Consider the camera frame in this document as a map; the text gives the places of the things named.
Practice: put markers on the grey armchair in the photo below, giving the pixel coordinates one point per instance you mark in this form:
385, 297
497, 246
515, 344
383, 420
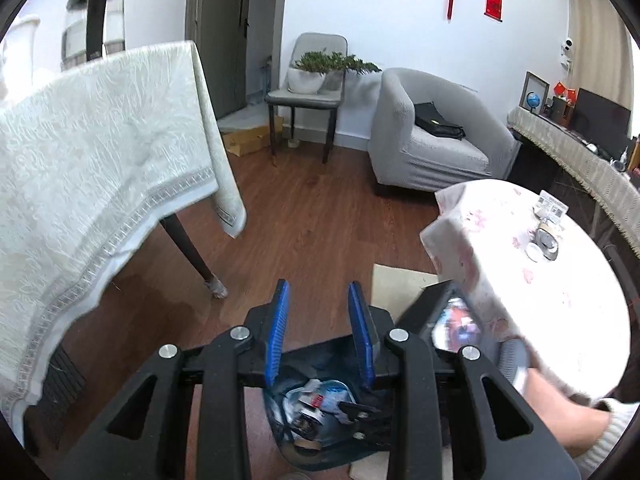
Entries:
435, 145

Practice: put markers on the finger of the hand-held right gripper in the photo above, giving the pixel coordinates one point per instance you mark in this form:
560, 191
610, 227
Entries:
372, 437
357, 409

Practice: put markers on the table with white patterned tablecloth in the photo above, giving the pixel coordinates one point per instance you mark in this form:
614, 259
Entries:
90, 175

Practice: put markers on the brown desk box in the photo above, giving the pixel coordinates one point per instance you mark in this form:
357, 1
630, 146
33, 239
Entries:
560, 109

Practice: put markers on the white card sign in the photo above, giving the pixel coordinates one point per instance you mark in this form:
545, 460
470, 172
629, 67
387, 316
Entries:
550, 207

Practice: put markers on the beige rug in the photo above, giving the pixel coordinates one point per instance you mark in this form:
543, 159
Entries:
400, 285

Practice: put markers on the white pitcher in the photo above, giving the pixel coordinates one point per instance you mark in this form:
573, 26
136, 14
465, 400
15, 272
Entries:
15, 55

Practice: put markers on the small red flags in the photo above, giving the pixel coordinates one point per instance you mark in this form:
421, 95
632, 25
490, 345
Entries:
564, 91

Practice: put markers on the person's right forearm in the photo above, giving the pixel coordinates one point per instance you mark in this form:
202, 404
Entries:
565, 410

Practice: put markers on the white security camera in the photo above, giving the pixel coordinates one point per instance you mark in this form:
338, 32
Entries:
567, 52

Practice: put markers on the dark teal trash bin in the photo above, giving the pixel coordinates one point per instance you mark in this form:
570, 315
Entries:
320, 355

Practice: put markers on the grey door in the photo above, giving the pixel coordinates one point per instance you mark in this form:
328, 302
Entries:
225, 40

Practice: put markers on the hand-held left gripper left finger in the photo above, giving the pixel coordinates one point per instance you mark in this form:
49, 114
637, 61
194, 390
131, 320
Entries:
275, 340

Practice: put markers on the flat cardboard box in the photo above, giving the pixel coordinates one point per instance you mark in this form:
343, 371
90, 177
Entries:
247, 140

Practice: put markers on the round table with floral tablecloth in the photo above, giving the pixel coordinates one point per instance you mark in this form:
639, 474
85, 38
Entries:
540, 300

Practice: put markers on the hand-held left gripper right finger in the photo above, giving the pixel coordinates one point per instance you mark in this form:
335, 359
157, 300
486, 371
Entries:
361, 335

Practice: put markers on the long desk with fringed cloth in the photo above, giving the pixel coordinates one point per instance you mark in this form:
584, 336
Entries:
580, 160

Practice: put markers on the black bag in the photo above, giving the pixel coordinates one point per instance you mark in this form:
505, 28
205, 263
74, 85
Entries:
440, 122

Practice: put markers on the picture frame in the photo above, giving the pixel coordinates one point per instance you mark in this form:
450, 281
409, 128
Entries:
530, 87

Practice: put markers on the small blue globe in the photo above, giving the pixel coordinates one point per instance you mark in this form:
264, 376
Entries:
534, 100

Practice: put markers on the grey dining chair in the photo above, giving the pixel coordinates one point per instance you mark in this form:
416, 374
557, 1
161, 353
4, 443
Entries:
310, 95

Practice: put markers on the clear plastic container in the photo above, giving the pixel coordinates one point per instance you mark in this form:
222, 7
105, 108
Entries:
535, 251

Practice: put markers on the glass electric kettle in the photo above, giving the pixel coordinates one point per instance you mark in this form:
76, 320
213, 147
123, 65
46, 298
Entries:
92, 17

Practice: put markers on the black monitor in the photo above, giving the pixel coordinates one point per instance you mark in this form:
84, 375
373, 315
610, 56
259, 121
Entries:
602, 120

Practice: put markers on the potted green plant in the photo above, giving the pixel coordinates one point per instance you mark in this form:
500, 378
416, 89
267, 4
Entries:
320, 67

